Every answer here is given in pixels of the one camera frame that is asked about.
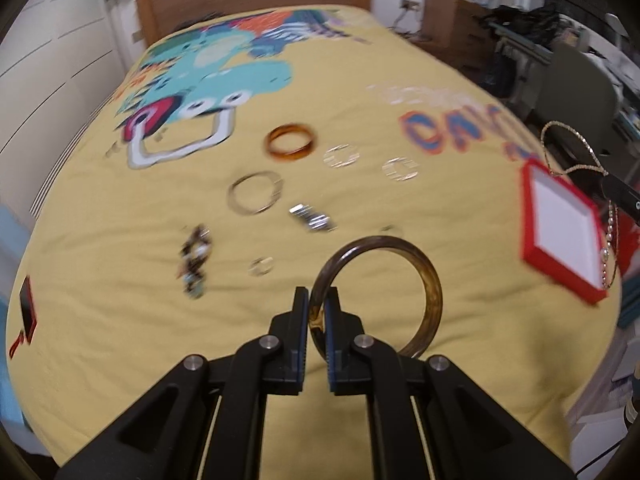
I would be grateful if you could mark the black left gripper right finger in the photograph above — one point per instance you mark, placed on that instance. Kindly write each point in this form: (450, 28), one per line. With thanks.
(428, 419)

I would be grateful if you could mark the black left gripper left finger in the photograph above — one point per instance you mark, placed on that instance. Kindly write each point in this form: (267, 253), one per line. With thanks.
(205, 418)

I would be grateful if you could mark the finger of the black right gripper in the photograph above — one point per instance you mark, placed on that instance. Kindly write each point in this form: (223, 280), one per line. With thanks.
(621, 195)

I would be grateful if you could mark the red jewelry box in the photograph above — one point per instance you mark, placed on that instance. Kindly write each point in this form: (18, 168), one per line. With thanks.
(561, 233)

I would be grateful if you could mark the dark beaded earrings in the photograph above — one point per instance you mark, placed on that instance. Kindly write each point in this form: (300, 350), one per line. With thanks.
(194, 253)

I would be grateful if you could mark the dark tortoiseshell bangle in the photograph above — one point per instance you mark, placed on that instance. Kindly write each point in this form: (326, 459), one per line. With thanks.
(434, 301)

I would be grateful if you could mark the thin silver bangle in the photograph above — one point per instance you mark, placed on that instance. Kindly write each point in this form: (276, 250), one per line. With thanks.
(255, 193)

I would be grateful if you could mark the amber orange bangle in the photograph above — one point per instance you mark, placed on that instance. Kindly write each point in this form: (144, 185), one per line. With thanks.
(290, 142)

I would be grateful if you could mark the green grey chair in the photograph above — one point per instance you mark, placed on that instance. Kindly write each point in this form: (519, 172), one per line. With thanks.
(576, 92)

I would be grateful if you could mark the cluttered desk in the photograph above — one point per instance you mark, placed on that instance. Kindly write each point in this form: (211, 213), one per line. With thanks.
(526, 42)

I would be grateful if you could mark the wooden nightstand drawers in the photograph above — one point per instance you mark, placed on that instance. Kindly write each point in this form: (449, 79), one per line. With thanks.
(452, 32)

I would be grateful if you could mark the yellow dinosaur bedspread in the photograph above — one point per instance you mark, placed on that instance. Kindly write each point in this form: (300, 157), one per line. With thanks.
(190, 118)

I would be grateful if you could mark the white wardrobe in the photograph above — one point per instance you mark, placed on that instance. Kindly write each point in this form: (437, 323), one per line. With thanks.
(58, 63)

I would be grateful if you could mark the red phone with strap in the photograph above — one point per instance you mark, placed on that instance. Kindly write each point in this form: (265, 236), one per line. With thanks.
(29, 318)

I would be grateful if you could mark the wall power socket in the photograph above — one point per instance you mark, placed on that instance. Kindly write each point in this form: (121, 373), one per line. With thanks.
(409, 4)

